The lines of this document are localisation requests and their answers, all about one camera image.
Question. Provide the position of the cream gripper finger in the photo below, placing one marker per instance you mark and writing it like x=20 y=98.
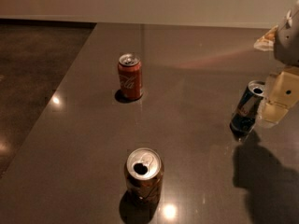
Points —
x=281 y=93
x=267 y=41

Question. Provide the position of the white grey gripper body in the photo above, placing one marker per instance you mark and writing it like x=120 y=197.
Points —
x=288 y=46

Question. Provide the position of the orange soda can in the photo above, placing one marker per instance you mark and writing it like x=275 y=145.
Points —
x=144 y=173

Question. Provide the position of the blue silver energy drink can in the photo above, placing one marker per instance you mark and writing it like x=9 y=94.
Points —
x=243 y=119

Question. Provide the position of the red coke can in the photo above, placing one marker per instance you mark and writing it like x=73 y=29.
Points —
x=130 y=75

